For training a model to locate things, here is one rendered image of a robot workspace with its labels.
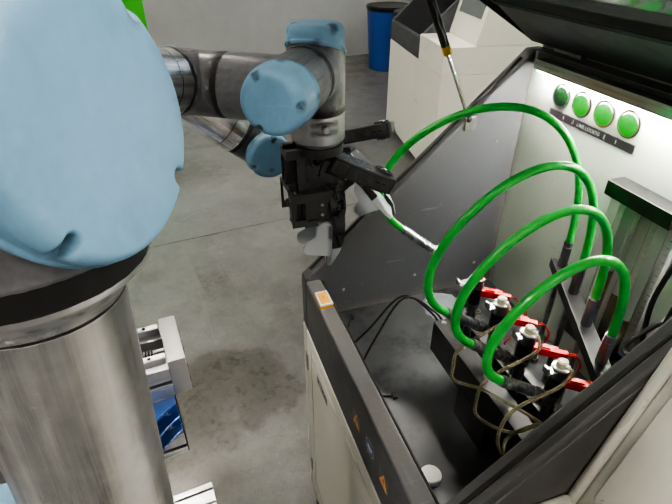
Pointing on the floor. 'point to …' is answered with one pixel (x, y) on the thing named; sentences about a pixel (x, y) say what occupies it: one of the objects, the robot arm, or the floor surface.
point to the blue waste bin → (380, 33)
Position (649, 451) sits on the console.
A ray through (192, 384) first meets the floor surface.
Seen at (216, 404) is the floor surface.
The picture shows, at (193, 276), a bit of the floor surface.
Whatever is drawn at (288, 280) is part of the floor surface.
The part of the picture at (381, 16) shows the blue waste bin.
